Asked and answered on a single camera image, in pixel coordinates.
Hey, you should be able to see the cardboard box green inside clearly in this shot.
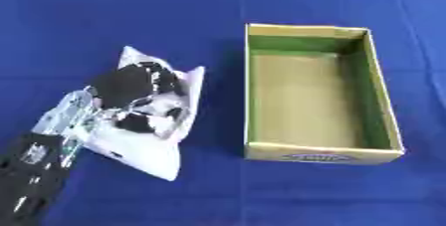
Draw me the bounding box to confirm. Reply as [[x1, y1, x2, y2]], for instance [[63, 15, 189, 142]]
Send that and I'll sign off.
[[242, 23, 406, 166]]

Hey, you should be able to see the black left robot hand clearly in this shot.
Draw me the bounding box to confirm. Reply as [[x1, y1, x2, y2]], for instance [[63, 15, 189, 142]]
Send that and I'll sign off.
[[91, 61, 188, 134]]

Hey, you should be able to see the white plastic bag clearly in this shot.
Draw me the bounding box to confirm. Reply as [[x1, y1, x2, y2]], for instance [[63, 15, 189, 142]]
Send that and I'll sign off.
[[71, 45, 208, 182]]

